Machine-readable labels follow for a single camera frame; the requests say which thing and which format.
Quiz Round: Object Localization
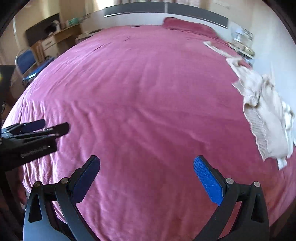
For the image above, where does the wooden desk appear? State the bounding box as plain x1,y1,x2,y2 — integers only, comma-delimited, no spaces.
30,23,81,61

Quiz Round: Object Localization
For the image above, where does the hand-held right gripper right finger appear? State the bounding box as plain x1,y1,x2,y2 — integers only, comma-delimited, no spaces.
193,155,270,241

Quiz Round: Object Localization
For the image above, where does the white garment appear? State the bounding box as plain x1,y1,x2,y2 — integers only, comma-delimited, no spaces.
276,102,296,171

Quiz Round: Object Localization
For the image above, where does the white cloth strip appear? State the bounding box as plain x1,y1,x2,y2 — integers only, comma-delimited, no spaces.
203,40,233,58

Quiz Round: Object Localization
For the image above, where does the black monitor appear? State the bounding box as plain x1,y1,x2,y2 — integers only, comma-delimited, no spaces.
25,13,61,47

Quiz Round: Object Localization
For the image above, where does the grey and white headboard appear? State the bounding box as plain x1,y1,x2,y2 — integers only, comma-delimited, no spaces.
104,3,229,29

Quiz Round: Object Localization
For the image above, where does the blue chair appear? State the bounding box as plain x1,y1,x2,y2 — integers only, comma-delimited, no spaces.
15,47,56,87

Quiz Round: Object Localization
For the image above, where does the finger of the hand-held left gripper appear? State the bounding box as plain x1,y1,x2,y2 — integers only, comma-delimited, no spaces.
9,122,70,142
1,119,46,137

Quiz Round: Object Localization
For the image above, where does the dark pink pillow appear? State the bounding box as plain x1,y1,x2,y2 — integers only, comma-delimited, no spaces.
162,17,221,39

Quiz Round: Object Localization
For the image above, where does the beige knit sweater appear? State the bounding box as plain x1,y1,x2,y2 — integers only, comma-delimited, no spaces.
226,57,289,161

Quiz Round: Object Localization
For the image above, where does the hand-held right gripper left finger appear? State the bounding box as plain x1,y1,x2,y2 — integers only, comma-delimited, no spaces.
23,155,101,241

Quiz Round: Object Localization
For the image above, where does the pink bed blanket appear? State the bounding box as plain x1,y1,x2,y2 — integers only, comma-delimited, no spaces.
1,24,296,241

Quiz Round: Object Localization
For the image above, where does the white drawer cabinet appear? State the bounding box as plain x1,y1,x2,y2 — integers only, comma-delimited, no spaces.
42,36,58,56

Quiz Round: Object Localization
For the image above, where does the cluttered bedside table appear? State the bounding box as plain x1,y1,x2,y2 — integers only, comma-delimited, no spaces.
228,25,256,61

